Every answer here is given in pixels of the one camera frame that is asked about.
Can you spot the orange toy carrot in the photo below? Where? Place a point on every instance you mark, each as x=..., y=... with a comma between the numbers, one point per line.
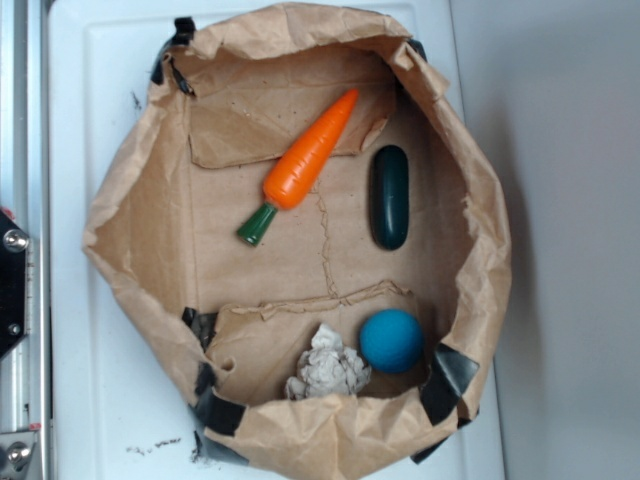
x=292, y=177

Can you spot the dark green toy cucumber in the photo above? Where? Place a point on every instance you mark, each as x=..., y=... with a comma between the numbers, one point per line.
x=389, y=205

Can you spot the blue felt ball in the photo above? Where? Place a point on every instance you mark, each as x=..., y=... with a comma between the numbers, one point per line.
x=391, y=341

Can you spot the crumpled white paper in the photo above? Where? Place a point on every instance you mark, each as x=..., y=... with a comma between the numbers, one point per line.
x=328, y=367

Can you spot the brown paper bag tray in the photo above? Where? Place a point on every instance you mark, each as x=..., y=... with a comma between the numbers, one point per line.
x=228, y=321

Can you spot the black mounting bracket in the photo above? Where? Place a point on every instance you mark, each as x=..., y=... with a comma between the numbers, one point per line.
x=13, y=283

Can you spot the aluminium frame rail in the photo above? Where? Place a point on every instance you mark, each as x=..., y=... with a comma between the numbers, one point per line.
x=27, y=444

